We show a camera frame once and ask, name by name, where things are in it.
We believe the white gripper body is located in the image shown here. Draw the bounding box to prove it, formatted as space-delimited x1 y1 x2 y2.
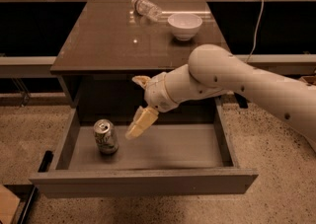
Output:
144 72 178 112

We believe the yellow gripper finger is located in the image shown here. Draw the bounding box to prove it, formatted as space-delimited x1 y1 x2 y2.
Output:
132 75 151 89
125 107 159 140

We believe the silver green 7up can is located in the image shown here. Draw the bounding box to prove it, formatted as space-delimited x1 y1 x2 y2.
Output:
93 119 119 155

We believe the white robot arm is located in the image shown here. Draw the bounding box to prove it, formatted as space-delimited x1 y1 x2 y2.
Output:
125 44 316 151

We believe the open grey top drawer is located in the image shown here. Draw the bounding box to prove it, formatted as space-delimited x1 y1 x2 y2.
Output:
30 99 258 197

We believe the grey cabinet with counter top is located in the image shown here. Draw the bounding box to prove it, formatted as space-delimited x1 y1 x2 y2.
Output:
50 0 227 124

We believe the white ceramic bowl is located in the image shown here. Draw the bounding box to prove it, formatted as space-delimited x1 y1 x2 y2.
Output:
168 13 202 41

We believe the clear plastic water bottle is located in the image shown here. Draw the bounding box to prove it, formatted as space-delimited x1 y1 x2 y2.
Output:
131 0 162 22

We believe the cardboard piece on floor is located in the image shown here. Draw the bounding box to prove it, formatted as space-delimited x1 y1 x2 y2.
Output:
0 185 20 224

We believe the black floor rail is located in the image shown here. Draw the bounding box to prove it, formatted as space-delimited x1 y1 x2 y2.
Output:
16 150 54 224

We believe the white power cable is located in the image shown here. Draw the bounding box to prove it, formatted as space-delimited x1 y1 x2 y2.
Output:
245 0 266 64

